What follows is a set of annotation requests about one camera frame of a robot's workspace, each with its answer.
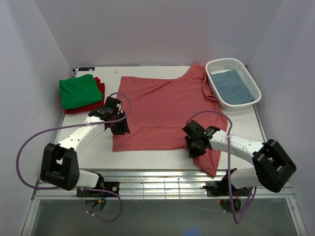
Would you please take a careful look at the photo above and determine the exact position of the pink red t shirt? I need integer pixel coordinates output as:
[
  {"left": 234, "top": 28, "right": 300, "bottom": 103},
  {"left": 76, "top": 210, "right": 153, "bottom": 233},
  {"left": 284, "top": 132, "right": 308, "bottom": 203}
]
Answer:
[{"left": 112, "top": 63, "right": 227, "bottom": 169}]

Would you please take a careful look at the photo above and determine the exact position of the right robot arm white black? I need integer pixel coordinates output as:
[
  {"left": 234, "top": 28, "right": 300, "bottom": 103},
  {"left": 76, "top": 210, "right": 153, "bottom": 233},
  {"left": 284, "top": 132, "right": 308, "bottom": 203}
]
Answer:
[{"left": 183, "top": 120, "right": 297, "bottom": 193}]

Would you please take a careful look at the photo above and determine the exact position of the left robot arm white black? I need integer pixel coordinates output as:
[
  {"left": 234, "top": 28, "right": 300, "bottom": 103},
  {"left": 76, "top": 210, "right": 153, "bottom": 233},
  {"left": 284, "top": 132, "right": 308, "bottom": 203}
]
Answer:
[{"left": 40, "top": 96, "right": 130, "bottom": 190}]

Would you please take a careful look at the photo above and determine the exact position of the folded red t shirt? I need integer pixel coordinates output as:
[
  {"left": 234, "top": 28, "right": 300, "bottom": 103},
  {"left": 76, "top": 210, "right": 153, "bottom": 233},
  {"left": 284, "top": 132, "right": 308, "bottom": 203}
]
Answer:
[{"left": 63, "top": 77, "right": 105, "bottom": 115}]

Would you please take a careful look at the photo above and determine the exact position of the folded green t shirt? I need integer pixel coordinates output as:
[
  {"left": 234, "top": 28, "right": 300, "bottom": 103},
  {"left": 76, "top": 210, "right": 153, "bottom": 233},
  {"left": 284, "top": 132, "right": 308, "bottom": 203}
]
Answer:
[{"left": 59, "top": 74, "right": 103, "bottom": 110}]

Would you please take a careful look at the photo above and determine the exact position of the blue label sticker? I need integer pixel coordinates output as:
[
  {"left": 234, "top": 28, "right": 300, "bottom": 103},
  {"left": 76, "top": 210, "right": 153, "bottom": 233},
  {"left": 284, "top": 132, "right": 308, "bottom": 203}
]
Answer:
[{"left": 78, "top": 67, "right": 95, "bottom": 71}]

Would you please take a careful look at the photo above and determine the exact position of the blue t shirt in basket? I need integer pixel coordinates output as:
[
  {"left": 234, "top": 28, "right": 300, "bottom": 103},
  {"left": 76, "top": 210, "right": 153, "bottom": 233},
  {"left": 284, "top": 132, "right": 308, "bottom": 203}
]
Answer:
[{"left": 210, "top": 70, "right": 254, "bottom": 105}]

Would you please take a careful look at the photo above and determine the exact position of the white plastic basket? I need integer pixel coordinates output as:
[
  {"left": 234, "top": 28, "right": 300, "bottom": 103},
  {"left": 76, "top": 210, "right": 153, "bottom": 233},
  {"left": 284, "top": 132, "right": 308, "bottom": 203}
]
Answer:
[{"left": 205, "top": 58, "right": 261, "bottom": 111}]

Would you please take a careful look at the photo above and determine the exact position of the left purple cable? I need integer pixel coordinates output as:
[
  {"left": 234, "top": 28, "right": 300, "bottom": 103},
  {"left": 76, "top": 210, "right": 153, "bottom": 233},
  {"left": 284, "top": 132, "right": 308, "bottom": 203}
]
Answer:
[{"left": 16, "top": 92, "right": 135, "bottom": 223}]

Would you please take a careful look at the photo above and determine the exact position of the aluminium frame rail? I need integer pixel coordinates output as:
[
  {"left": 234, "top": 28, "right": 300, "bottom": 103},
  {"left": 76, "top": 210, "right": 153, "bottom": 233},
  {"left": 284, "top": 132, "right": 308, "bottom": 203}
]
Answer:
[{"left": 33, "top": 170, "right": 296, "bottom": 200}]

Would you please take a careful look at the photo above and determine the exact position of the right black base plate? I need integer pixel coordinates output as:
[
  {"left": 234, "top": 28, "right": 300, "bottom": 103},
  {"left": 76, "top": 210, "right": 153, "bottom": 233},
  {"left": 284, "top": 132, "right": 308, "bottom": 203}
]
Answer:
[{"left": 203, "top": 181, "right": 249, "bottom": 197}]

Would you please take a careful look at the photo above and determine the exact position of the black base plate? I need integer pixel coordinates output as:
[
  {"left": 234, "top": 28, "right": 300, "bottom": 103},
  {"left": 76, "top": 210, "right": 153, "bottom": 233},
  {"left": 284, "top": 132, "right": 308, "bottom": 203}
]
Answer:
[
  {"left": 76, "top": 181, "right": 120, "bottom": 198},
  {"left": 203, "top": 181, "right": 249, "bottom": 197}
]

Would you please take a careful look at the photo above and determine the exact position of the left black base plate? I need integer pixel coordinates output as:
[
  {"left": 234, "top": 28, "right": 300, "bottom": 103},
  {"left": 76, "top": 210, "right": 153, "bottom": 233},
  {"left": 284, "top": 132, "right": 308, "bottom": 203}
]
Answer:
[{"left": 76, "top": 181, "right": 120, "bottom": 198}]

